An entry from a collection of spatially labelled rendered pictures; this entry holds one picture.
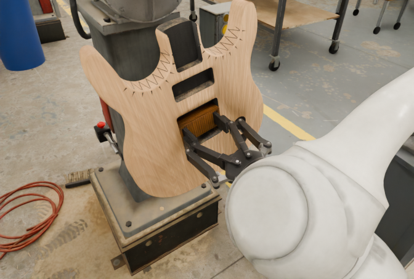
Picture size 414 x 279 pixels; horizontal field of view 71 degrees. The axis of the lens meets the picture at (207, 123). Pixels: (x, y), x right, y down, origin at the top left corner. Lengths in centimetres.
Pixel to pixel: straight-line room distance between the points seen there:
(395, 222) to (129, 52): 113
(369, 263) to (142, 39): 85
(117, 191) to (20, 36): 234
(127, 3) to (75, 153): 157
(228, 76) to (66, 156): 175
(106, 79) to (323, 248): 38
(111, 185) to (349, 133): 131
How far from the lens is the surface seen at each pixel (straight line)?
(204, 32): 98
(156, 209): 137
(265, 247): 24
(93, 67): 47
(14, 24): 343
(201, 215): 150
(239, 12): 59
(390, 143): 32
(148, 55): 103
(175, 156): 63
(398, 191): 125
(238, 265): 155
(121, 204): 142
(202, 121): 61
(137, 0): 80
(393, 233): 136
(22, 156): 236
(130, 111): 52
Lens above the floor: 138
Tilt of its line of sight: 37 degrees down
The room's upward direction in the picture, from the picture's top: straight up
